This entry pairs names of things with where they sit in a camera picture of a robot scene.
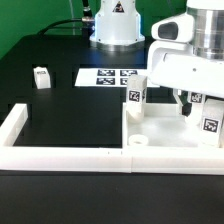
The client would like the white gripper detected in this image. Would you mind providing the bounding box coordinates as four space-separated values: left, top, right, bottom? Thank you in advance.
147 41 224 116

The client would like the white U-shaped fence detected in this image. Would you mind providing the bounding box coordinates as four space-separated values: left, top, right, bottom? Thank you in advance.
0 104 224 175

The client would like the black cable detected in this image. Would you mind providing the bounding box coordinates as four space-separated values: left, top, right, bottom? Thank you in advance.
37 18 95 36

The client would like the white marker sheet with tags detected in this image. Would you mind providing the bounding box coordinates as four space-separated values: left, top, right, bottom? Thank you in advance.
74 68 160 89

